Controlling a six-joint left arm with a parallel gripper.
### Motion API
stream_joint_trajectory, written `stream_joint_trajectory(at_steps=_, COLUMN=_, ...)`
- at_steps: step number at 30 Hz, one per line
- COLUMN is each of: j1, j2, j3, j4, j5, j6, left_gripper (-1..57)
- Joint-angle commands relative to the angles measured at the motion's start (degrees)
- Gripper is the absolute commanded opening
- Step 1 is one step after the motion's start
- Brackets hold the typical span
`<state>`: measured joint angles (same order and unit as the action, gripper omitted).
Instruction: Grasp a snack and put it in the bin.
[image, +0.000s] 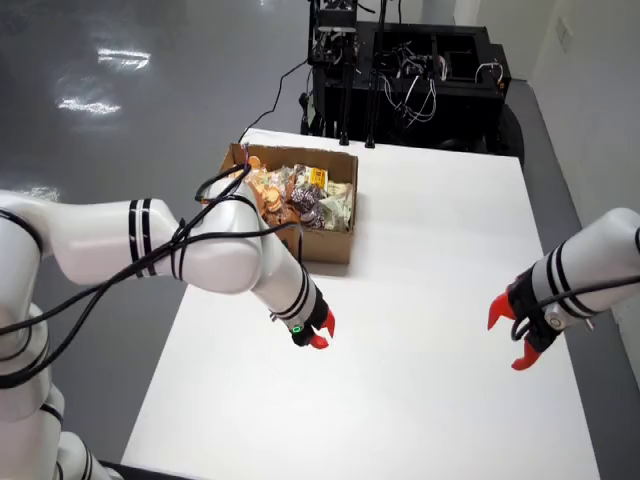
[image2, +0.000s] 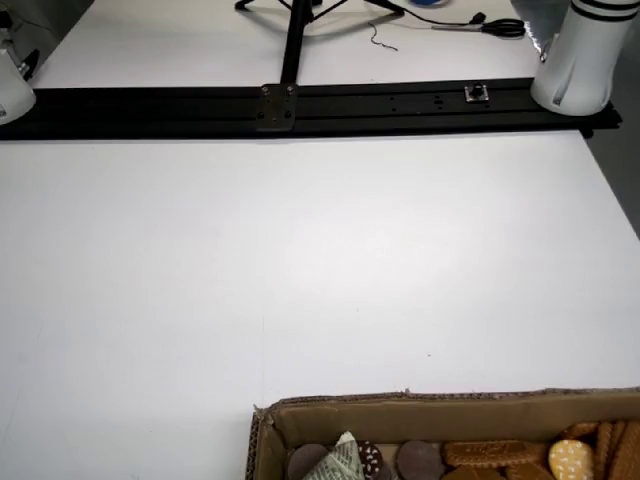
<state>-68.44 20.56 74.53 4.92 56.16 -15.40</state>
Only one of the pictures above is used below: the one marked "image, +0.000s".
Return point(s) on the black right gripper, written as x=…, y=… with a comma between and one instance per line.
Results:
x=530, y=310

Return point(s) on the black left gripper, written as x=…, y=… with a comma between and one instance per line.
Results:
x=307, y=322

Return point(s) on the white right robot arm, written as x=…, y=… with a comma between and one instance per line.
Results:
x=600, y=260

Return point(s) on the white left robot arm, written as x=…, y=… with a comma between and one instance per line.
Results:
x=100, y=235

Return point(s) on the yellow snack packet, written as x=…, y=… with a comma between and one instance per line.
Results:
x=318, y=177

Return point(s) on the pale brown snack packet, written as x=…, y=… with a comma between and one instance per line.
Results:
x=301, y=172

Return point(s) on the clear crinkled snack packet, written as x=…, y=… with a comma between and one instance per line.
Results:
x=279, y=175

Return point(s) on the dark speckled cookie packet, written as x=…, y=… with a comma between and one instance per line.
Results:
x=305, y=195
x=315, y=218

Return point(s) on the brown rectangular biscuit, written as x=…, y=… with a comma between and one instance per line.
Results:
x=282, y=217

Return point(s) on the round yellow sesame cracker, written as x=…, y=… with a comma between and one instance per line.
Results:
x=273, y=197

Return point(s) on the cardboard box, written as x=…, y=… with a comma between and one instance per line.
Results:
x=325, y=157

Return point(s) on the round orange cracker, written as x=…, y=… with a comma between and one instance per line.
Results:
x=256, y=161

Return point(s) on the black tripod leg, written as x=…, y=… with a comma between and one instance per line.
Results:
x=345, y=110
x=371, y=110

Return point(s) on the black equipment cart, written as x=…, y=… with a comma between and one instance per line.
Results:
x=460, y=110

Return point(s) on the black sensor rig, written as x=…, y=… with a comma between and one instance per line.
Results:
x=335, y=30

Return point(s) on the black aluminium rail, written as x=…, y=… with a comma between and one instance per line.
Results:
x=109, y=472

